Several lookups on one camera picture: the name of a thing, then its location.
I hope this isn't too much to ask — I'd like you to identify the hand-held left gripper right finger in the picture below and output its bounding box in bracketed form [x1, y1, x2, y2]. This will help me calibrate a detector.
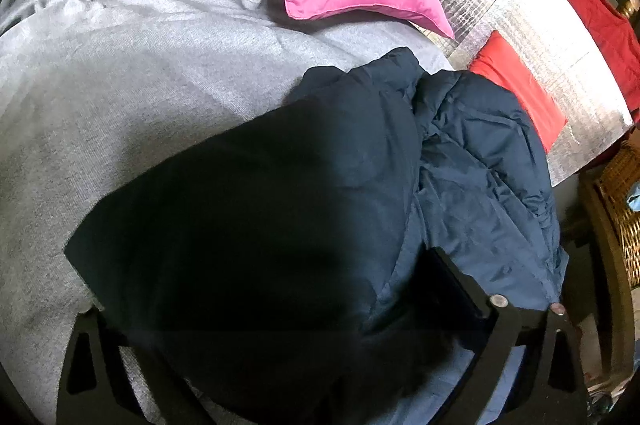
[429, 247, 592, 425]

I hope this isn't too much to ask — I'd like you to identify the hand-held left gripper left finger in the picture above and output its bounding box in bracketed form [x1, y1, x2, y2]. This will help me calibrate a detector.
[57, 310, 216, 425]

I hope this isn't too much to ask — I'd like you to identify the navy puffer jacket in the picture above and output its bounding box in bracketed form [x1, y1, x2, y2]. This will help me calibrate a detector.
[64, 47, 571, 425]

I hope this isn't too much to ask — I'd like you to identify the dark wooden side table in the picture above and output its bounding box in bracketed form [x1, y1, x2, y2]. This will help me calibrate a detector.
[580, 170, 637, 398]

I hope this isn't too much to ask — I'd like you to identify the wicker basket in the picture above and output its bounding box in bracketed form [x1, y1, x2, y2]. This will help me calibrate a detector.
[597, 142, 640, 301]

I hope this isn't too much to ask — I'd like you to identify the orange-red cushion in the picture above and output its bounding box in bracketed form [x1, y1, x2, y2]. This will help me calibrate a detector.
[470, 31, 568, 153]

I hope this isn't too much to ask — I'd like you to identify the silver foil insulation mat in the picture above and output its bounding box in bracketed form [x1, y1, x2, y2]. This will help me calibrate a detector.
[407, 0, 635, 188]

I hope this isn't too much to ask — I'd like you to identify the dark red cloth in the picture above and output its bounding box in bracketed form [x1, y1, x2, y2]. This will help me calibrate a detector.
[515, 0, 640, 126]

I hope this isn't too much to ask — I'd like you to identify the grey bed sheet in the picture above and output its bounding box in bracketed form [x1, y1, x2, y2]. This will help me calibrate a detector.
[0, 0, 456, 425]

